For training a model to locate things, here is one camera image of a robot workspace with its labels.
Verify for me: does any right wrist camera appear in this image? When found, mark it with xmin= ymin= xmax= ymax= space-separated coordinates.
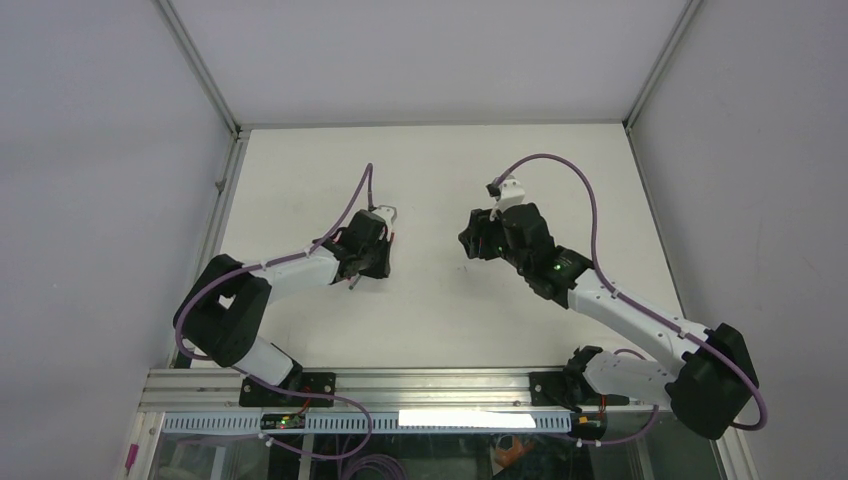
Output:
xmin=487 ymin=176 xmax=526 ymax=221

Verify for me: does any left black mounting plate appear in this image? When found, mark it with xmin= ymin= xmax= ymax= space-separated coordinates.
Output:
xmin=238 ymin=372 xmax=337 ymax=409

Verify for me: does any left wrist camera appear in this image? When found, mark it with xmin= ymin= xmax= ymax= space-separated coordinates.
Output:
xmin=373 ymin=205 xmax=398 ymax=235

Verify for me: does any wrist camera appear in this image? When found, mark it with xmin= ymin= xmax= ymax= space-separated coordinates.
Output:
xmin=487 ymin=176 xmax=526 ymax=221
xmin=373 ymin=205 xmax=398 ymax=235

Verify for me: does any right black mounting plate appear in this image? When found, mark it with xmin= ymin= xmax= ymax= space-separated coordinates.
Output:
xmin=528 ymin=370 xmax=630 ymax=413

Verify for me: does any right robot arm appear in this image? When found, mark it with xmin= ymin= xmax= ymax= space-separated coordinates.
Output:
xmin=458 ymin=203 xmax=768 ymax=440

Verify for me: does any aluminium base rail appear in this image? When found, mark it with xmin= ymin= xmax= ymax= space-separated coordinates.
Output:
xmin=139 ymin=368 xmax=670 ymax=413

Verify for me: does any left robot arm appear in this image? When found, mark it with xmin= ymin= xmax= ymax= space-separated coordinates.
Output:
xmin=174 ymin=205 xmax=397 ymax=406

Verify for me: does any white slotted cable duct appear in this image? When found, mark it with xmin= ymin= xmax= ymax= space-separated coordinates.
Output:
xmin=162 ymin=409 xmax=572 ymax=436

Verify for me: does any orange object under table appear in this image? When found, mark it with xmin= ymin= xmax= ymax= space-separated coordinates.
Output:
xmin=493 ymin=435 xmax=535 ymax=469

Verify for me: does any black mounting plate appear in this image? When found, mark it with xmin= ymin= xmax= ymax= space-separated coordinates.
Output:
xmin=528 ymin=370 xmax=630 ymax=413
xmin=238 ymin=372 xmax=337 ymax=409

